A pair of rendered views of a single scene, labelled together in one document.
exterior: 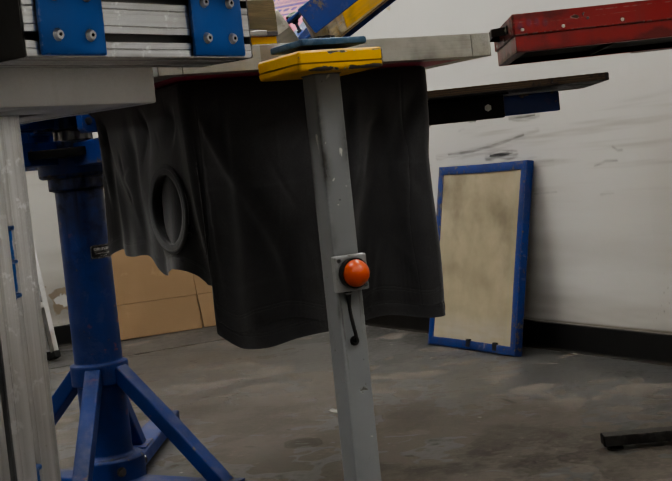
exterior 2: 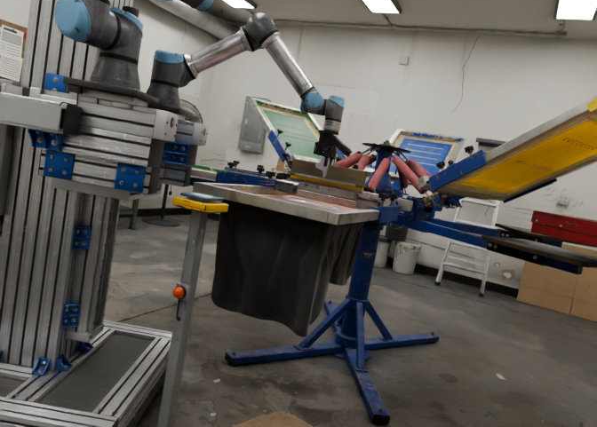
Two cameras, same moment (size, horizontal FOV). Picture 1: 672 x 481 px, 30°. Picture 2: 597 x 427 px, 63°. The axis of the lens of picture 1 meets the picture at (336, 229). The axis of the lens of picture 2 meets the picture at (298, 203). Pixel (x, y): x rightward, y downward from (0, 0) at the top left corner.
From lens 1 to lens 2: 179 cm
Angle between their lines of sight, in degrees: 52
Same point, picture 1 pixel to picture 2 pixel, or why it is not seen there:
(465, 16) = not seen: outside the picture
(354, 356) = (177, 325)
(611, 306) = not seen: outside the picture
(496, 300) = not seen: outside the picture
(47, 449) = (86, 301)
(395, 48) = (288, 208)
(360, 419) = (172, 350)
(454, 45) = (318, 215)
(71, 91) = (90, 189)
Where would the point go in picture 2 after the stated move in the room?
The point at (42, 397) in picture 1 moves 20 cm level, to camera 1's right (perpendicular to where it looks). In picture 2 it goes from (89, 284) to (104, 302)
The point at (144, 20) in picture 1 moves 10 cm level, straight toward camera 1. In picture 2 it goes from (93, 171) to (60, 168)
